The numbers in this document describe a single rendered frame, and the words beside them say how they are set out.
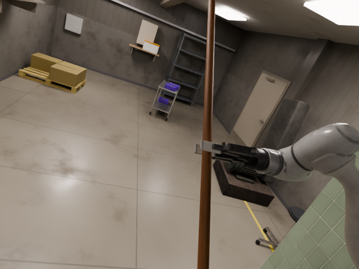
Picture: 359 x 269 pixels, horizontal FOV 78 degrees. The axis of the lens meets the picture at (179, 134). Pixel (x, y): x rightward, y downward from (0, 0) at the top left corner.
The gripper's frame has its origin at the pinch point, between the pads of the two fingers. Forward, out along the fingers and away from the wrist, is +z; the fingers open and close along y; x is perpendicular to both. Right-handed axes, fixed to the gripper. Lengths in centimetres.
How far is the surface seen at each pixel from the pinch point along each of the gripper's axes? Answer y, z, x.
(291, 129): 208, -292, 157
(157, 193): 281, -73, 23
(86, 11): 535, 148, 585
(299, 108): 184, -290, 189
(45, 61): 498, 193, 338
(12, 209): 243, 99, -18
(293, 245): 78, -119, -29
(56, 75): 473, 152, 293
